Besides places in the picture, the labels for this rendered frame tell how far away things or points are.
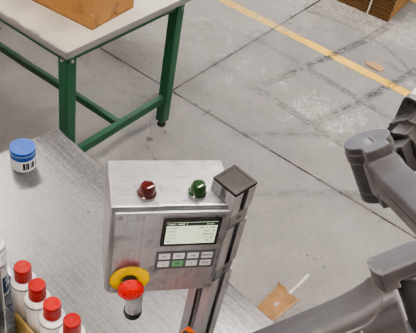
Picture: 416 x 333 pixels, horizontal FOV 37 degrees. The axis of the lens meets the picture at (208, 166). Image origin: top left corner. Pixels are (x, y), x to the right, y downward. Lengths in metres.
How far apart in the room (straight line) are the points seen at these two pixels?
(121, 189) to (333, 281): 2.02
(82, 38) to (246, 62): 1.68
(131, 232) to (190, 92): 2.74
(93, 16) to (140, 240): 1.69
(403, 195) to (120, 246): 0.39
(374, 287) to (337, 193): 2.49
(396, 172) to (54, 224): 0.99
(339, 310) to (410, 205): 0.22
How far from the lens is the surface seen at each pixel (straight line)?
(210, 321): 1.10
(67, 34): 2.47
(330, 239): 2.94
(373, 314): 0.67
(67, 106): 2.58
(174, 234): 0.86
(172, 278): 0.95
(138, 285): 0.91
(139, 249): 0.88
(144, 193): 0.82
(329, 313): 0.69
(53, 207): 1.70
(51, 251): 1.60
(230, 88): 3.66
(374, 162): 0.98
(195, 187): 0.84
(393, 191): 0.89
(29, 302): 1.25
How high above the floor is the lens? 2.08
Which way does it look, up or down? 42 degrees down
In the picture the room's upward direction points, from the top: 12 degrees clockwise
